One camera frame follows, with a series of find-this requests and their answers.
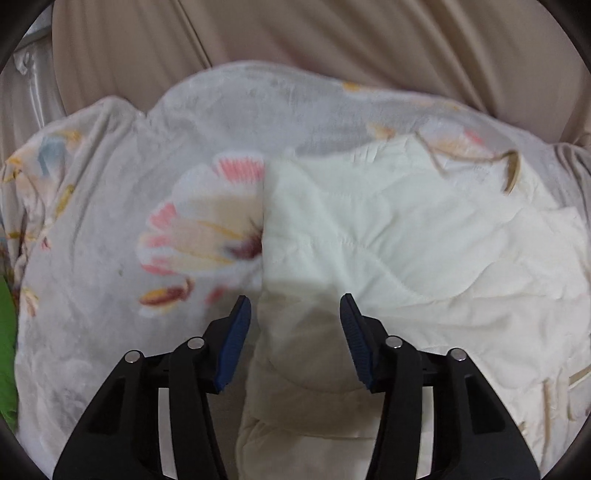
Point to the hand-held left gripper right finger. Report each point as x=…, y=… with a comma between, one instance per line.
x=356, y=339

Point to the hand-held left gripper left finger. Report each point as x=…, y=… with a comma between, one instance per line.
x=234, y=339

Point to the white quilted jacket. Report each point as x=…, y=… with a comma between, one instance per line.
x=415, y=258

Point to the grey floral blanket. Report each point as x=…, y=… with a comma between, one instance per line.
x=106, y=221

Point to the green cloth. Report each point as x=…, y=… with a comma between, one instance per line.
x=6, y=350

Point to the beige curtain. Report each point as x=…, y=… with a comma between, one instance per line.
x=295, y=41

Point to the white sheer curtain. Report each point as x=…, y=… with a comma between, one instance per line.
x=37, y=78

